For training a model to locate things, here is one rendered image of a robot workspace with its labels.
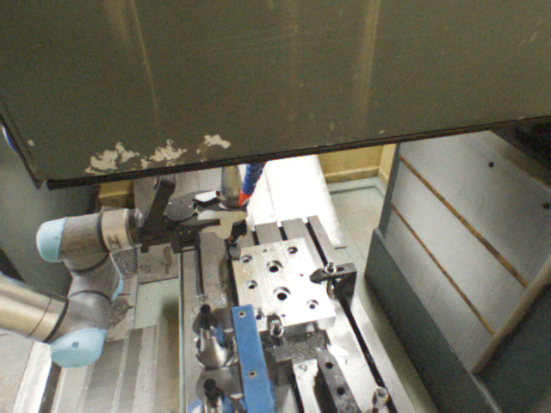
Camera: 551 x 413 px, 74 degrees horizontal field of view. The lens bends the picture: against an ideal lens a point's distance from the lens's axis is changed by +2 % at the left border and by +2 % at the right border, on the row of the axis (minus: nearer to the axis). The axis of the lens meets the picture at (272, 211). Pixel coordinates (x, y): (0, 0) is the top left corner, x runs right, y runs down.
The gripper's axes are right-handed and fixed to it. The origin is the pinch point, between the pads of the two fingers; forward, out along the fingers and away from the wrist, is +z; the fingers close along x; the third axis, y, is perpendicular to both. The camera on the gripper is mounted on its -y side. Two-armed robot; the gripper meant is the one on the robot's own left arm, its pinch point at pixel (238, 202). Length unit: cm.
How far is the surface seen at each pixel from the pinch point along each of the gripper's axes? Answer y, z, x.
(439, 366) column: 58, 50, 14
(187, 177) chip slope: 52, -16, -93
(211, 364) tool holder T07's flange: 11.6, -8.9, 24.6
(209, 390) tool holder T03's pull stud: 1.4, -8.5, 33.5
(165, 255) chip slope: 67, -29, -59
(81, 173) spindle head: -29.2, -12.4, 32.4
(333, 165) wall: 62, 60, -101
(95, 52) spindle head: -36.5, -9.1, 32.5
